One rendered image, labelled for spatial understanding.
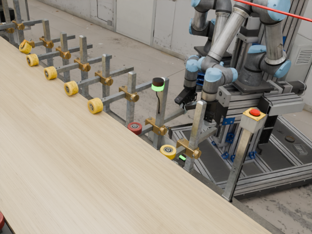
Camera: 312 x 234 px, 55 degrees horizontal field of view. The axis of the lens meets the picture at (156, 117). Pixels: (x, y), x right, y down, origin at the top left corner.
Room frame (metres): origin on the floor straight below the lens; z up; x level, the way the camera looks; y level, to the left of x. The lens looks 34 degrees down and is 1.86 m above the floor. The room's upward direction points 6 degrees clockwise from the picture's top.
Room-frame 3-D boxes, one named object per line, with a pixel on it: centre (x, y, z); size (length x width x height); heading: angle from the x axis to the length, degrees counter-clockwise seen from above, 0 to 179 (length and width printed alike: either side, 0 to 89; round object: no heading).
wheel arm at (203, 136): (1.29, -0.21, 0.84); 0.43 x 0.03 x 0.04; 138
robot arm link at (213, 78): (1.32, -0.25, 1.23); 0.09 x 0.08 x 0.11; 130
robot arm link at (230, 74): (1.39, -0.32, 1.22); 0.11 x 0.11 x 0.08; 40
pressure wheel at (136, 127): (1.31, 0.11, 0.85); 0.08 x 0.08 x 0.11
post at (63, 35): (2.06, 0.72, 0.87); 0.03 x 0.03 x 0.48; 48
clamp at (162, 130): (1.41, 0.00, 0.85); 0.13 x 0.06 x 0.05; 48
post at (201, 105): (1.23, -0.21, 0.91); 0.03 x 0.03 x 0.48; 48
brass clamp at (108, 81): (1.75, 0.37, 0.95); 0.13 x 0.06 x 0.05; 48
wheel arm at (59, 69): (1.93, 0.56, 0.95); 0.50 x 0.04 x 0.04; 138
